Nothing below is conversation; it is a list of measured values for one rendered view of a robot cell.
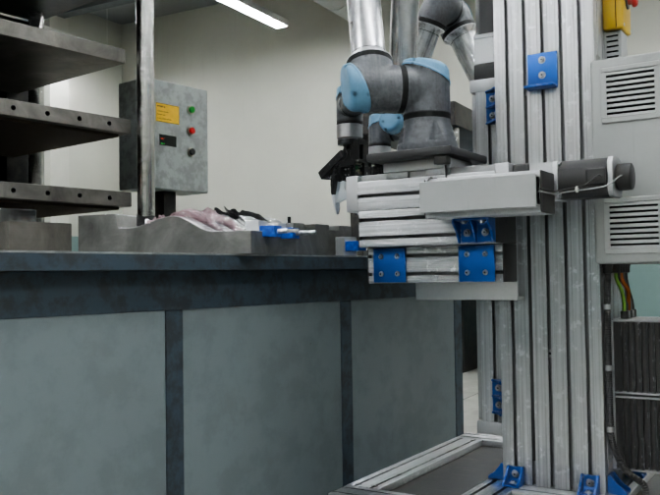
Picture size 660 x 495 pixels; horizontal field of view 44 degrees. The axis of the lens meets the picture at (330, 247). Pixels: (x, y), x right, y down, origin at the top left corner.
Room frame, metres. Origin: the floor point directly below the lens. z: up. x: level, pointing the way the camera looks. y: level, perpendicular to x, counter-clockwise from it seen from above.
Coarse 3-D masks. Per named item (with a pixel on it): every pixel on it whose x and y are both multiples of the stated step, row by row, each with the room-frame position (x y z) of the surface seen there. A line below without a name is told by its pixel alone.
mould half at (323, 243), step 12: (228, 216) 2.42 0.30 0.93; (300, 228) 2.22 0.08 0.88; (324, 228) 2.30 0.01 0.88; (348, 228) 2.39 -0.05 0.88; (300, 240) 2.22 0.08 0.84; (312, 240) 2.26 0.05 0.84; (324, 240) 2.30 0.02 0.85; (300, 252) 2.22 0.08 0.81; (312, 252) 2.26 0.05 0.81; (324, 252) 2.30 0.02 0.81
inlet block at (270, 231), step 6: (246, 222) 1.98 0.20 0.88; (252, 222) 1.97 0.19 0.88; (258, 222) 1.97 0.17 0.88; (264, 222) 2.00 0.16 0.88; (246, 228) 1.98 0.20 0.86; (252, 228) 1.97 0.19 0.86; (258, 228) 1.97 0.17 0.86; (264, 228) 1.97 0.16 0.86; (270, 228) 1.96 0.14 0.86; (276, 228) 1.97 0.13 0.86; (294, 228) 1.96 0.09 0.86; (264, 234) 1.97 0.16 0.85; (270, 234) 1.96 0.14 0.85; (276, 234) 1.97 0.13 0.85
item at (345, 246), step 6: (336, 240) 2.31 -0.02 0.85; (342, 240) 2.29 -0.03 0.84; (348, 240) 2.30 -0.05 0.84; (354, 240) 2.31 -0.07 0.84; (336, 246) 2.31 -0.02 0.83; (342, 246) 2.29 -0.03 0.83; (348, 246) 2.28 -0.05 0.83; (354, 246) 2.26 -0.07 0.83; (336, 252) 2.31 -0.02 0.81; (342, 252) 2.29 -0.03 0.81; (348, 252) 2.30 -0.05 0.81; (354, 252) 2.31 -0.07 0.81
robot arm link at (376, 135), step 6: (372, 114) 2.69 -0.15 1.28; (378, 114) 2.68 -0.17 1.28; (372, 120) 2.68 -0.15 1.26; (378, 120) 2.67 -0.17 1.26; (372, 126) 2.68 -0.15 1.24; (378, 126) 2.67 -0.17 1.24; (372, 132) 2.68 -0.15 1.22; (378, 132) 2.67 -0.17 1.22; (384, 132) 2.67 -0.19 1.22; (372, 138) 2.68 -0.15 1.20; (378, 138) 2.67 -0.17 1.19; (384, 138) 2.68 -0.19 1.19; (390, 138) 2.67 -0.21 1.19; (372, 144) 2.68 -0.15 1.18; (378, 144) 2.67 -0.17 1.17; (384, 144) 2.68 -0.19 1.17; (390, 144) 2.70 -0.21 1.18
